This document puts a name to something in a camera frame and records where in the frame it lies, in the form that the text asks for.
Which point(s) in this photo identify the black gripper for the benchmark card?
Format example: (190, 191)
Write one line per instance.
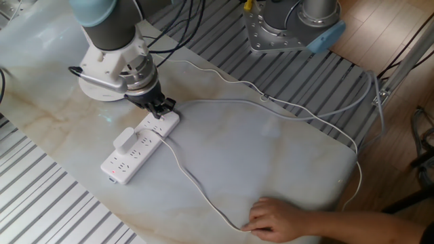
(146, 96)

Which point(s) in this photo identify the white plug adapter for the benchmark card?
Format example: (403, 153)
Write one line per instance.
(124, 140)

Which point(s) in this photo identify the person's bare forearm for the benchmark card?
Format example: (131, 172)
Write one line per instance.
(366, 228)

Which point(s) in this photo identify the white power strip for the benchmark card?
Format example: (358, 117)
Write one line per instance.
(135, 162)

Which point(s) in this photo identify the white lamp base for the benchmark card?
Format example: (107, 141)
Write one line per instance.
(98, 94)

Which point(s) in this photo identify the person's bare hand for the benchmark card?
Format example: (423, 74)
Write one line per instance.
(278, 220)

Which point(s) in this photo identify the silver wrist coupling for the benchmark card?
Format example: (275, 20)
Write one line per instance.
(140, 74)

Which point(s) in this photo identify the yellow connector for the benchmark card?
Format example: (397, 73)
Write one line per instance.
(248, 4)

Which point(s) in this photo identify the dark metal chair base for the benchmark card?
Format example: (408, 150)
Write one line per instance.
(424, 149)

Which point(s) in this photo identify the black shirt sleeve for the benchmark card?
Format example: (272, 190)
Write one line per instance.
(429, 234)

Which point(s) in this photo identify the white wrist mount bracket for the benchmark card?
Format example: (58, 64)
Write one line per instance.
(108, 67)

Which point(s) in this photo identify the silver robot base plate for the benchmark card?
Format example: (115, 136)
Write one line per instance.
(257, 37)

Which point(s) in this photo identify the aluminium frame post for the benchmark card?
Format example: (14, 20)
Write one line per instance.
(403, 64)

